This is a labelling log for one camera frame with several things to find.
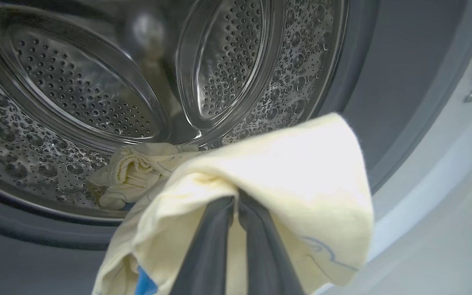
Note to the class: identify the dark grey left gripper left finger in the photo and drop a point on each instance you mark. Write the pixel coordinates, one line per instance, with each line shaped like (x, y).
(205, 262)

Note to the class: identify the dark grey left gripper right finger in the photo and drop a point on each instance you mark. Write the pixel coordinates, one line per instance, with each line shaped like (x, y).
(266, 266)

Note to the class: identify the white front-load washing machine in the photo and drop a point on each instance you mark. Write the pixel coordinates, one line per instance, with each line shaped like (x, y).
(445, 172)

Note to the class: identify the grey rubber door seal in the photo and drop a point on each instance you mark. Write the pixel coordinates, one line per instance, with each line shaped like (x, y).
(404, 61)

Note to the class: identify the steel perforated washer drum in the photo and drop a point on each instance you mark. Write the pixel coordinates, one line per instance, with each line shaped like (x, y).
(76, 82)

